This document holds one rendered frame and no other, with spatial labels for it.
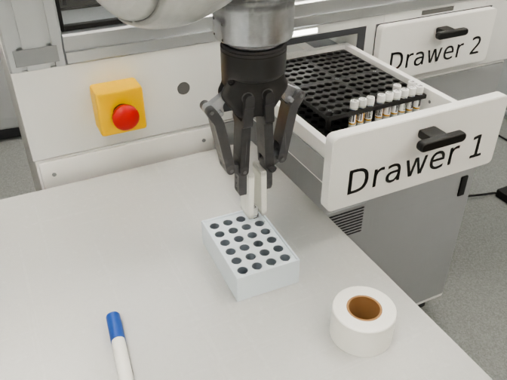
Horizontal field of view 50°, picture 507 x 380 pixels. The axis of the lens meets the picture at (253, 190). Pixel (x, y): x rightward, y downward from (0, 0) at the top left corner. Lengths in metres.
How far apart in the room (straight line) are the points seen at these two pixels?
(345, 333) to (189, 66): 0.51
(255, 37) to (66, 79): 0.37
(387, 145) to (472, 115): 0.14
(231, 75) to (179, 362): 0.32
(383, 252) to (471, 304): 0.50
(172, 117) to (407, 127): 0.41
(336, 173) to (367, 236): 0.68
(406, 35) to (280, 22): 0.55
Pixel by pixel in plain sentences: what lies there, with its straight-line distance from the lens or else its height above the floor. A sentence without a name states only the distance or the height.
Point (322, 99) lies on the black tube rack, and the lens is 0.83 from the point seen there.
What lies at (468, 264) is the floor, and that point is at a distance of 2.01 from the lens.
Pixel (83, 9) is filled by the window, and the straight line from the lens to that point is 0.87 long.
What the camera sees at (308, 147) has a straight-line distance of 0.76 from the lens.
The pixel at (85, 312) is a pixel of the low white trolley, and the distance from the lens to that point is 0.69.
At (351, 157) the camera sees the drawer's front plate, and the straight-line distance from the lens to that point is 0.69.
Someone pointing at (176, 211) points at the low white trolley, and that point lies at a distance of 0.82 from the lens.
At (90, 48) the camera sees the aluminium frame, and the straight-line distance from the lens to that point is 0.87.
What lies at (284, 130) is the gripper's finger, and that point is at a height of 0.92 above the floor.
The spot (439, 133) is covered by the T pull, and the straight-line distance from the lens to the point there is 0.74.
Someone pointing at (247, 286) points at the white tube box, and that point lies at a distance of 0.66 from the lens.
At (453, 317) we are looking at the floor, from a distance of 1.80.
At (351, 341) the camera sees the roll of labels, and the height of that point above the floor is 0.78.
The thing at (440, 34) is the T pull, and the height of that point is 0.91.
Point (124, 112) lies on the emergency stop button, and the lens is 0.83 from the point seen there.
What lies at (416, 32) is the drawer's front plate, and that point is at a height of 0.91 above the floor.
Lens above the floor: 1.24
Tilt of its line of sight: 34 degrees down
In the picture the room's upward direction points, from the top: straight up
